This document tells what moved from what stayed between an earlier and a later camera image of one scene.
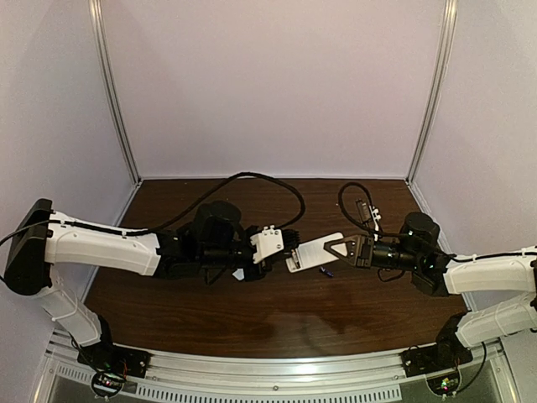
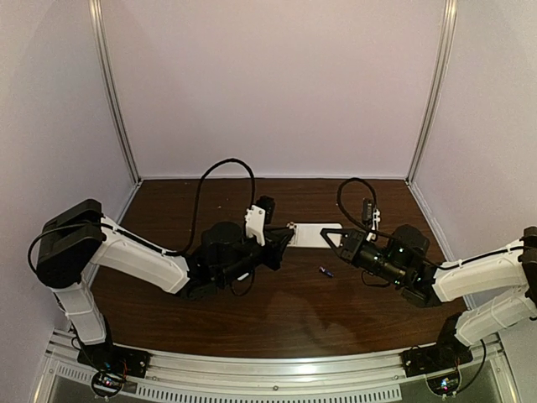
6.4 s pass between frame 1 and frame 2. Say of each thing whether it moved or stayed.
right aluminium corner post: stayed
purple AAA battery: stayed
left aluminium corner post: stayed
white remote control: moved
